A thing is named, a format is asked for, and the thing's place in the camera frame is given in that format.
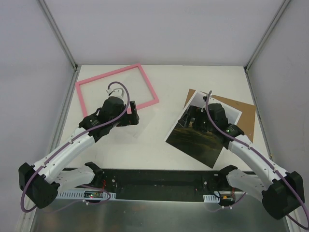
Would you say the landscape photo print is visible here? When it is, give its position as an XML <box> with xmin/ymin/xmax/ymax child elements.
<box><xmin>165</xmin><ymin>91</ymin><xmax>241</xmax><ymax>168</ymax></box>

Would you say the pink picture frame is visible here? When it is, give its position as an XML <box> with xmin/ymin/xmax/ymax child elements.
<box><xmin>75</xmin><ymin>63</ymin><xmax>159</xmax><ymax>116</ymax></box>

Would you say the clear acrylic sheet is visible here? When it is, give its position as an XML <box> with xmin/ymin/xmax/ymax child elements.
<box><xmin>108</xmin><ymin>68</ymin><xmax>154</xmax><ymax>139</ymax></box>

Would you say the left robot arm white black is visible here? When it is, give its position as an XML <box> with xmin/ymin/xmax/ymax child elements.
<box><xmin>18</xmin><ymin>97</ymin><xmax>139</xmax><ymax>212</ymax></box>

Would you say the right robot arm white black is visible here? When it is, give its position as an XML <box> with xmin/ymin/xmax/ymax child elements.
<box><xmin>185</xmin><ymin>103</ymin><xmax>305</xmax><ymax>219</ymax></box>

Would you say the brown cardboard backing board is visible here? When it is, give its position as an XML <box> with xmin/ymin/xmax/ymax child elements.
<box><xmin>184</xmin><ymin>88</ymin><xmax>256</xmax><ymax>143</ymax></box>

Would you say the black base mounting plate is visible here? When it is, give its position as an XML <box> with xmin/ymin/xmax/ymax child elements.
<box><xmin>89</xmin><ymin>169</ymin><xmax>233</xmax><ymax>202</ymax></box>

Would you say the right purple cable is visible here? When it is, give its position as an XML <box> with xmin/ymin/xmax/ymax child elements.
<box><xmin>204</xmin><ymin>90</ymin><xmax>309</xmax><ymax>229</ymax></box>

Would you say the purple cable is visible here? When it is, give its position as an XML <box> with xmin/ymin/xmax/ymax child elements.
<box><xmin>204</xmin><ymin>90</ymin><xmax>309</xmax><ymax>229</ymax></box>
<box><xmin>20</xmin><ymin>82</ymin><xmax>131</xmax><ymax>213</ymax></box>

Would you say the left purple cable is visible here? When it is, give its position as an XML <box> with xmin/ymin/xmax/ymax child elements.
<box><xmin>20</xmin><ymin>82</ymin><xmax>131</xmax><ymax>213</ymax></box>

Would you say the right white slotted cable duct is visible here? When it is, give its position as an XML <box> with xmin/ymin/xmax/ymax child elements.
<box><xmin>203</xmin><ymin>195</ymin><xmax>220</xmax><ymax>203</ymax></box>

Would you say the white slotted cable duct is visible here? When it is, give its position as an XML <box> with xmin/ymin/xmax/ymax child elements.
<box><xmin>203</xmin><ymin>195</ymin><xmax>220</xmax><ymax>203</ymax></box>
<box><xmin>56</xmin><ymin>190</ymin><xmax>116</xmax><ymax>201</ymax></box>

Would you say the left white slotted cable duct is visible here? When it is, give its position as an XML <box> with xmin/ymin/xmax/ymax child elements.
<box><xmin>56</xmin><ymin>190</ymin><xmax>116</xmax><ymax>201</ymax></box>

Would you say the left aluminium corner post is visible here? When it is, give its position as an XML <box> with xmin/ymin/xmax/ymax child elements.
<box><xmin>37</xmin><ymin>0</ymin><xmax>78</xmax><ymax>70</ymax></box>

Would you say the aluminium corner post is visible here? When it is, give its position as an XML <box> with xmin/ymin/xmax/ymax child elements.
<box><xmin>244</xmin><ymin>0</ymin><xmax>292</xmax><ymax>73</ymax></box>
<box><xmin>37</xmin><ymin>0</ymin><xmax>78</xmax><ymax>70</ymax></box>

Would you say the right aluminium corner post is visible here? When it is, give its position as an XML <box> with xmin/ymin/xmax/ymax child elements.
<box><xmin>244</xmin><ymin>0</ymin><xmax>292</xmax><ymax>73</ymax></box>

